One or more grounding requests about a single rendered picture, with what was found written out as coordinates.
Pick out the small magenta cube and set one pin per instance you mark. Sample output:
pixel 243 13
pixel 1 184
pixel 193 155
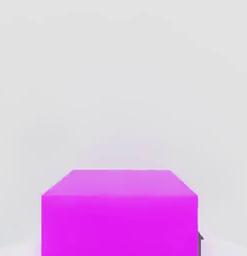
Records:
pixel 119 220

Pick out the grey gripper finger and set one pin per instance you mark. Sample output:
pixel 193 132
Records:
pixel 199 244

